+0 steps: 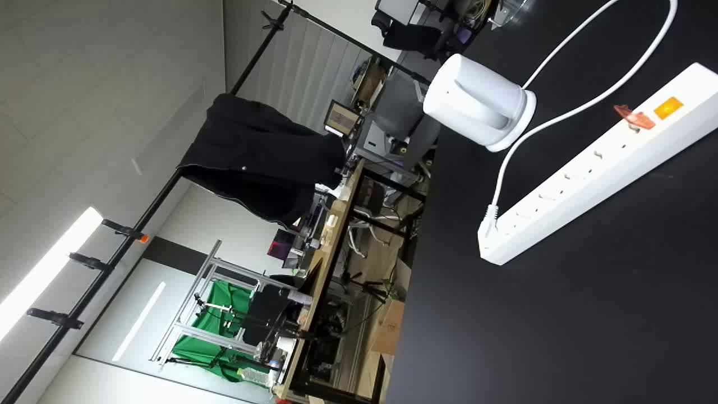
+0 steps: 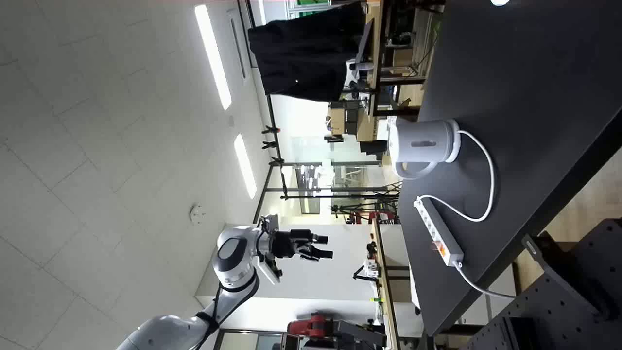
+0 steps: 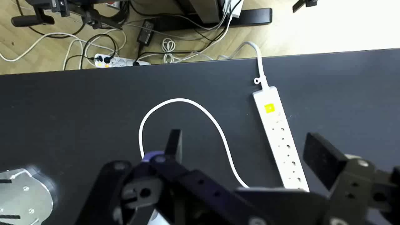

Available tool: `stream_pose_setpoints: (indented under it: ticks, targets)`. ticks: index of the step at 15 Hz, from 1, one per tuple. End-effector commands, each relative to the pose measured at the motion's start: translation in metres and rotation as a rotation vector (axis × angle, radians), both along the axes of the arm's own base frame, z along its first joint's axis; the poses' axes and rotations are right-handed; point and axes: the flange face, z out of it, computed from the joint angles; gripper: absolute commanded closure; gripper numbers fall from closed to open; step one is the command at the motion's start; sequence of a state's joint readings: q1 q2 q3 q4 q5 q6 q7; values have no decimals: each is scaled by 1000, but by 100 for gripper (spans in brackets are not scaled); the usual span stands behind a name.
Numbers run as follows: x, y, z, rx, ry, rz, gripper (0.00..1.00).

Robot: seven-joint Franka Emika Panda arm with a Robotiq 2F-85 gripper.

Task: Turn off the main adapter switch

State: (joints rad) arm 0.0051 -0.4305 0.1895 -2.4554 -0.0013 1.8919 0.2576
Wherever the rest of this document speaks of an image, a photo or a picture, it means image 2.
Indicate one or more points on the red machine in background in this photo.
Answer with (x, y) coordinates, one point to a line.
(317, 329)

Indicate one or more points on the black perforated mount plate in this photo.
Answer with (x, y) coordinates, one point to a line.
(573, 306)

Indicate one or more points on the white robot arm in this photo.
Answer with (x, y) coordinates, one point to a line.
(243, 253)

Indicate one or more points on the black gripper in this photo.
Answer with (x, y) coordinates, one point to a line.
(295, 242)

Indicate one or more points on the wooden workbench in background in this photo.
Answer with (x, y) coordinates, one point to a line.
(383, 288)

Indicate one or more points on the white power strip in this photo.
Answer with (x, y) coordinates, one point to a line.
(439, 234)

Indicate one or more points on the black hanging cloth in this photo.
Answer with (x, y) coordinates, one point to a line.
(305, 57)

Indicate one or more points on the white electric kettle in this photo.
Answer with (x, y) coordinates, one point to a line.
(416, 148)

